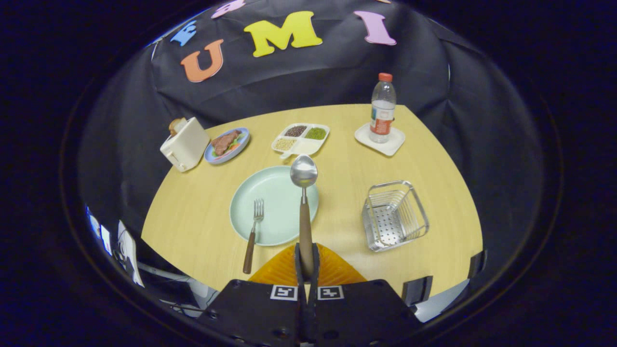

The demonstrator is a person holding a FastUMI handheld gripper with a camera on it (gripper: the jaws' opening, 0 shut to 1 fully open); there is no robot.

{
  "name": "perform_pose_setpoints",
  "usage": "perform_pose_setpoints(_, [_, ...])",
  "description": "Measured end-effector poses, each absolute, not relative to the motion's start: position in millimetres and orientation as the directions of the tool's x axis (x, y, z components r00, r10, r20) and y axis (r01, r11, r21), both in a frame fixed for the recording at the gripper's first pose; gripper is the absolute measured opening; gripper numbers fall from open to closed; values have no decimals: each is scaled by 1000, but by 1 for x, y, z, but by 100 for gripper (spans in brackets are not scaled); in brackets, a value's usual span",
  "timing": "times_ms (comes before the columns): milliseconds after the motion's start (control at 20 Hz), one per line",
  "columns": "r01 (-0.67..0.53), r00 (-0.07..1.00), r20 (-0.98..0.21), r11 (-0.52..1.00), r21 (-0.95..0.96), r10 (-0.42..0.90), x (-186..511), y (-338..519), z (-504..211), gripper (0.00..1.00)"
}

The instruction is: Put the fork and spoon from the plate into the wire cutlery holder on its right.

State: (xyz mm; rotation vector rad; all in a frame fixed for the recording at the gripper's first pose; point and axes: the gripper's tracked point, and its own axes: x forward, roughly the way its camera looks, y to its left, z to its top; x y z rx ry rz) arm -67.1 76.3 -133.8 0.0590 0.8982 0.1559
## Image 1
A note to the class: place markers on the brown steak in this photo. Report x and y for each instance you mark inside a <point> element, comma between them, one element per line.
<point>224,143</point>

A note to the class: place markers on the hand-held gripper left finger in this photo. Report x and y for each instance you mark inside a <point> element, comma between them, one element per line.
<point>260,313</point>

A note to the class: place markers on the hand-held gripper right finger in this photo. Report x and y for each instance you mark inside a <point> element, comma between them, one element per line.
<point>356,313</point>

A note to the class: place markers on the clear water bottle red cap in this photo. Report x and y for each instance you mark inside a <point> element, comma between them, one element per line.
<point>382,111</point>

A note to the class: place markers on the black backdrop cloth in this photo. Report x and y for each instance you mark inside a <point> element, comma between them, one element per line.
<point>313,72</point>

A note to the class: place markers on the white divided dish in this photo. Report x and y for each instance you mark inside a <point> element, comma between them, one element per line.
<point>308,147</point>

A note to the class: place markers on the blue plate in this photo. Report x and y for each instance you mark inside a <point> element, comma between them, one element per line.
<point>243,143</point>

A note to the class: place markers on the salad leaves under steak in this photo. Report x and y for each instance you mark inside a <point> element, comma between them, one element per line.
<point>236,142</point>

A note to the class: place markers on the white metal bar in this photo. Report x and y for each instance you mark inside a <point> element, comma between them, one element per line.
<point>164,273</point>

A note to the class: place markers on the pale green plate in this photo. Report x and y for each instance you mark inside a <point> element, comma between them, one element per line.
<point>279,217</point>

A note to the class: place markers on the pile of yellow beans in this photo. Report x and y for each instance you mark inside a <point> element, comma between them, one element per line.
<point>284,143</point>

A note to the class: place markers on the pile of dark beans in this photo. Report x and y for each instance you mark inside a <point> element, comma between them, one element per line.
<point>295,131</point>

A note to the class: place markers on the white square coaster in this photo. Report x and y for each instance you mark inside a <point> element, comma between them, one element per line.
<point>393,144</point>

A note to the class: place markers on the pile of green beans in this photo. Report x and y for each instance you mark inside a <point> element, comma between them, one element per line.
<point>315,133</point>

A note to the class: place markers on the cream toaster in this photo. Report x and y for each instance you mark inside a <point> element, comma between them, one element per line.
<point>185,147</point>

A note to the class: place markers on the toasted bread slice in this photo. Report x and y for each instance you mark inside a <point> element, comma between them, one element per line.
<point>176,126</point>

